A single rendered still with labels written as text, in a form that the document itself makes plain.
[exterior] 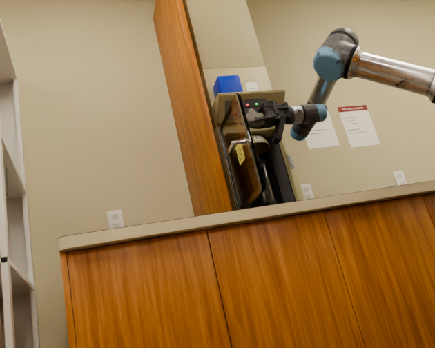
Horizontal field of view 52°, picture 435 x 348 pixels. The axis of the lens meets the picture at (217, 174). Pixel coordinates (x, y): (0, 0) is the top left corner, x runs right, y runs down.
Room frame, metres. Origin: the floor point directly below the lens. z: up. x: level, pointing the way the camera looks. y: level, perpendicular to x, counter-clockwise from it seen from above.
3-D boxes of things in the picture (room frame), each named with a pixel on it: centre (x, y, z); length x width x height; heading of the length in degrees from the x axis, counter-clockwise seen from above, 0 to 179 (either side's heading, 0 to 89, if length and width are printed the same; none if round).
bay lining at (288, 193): (1.96, -0.16, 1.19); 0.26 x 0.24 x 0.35; 109
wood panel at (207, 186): (1.92, 0.07, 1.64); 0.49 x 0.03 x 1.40; 19
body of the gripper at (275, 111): (1.60, -0.28, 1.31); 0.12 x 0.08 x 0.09; 109
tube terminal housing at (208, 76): (1.96, -0.16, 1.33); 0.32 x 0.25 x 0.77; 109
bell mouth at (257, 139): (1.95, -0.18, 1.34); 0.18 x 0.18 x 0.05
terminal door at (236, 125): (1.64, -0.10, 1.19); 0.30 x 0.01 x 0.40; 17
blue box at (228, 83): (1.76, -0.13, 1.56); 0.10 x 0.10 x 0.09; 19
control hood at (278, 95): (1.79, -0.21, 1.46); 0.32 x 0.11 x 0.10; 109
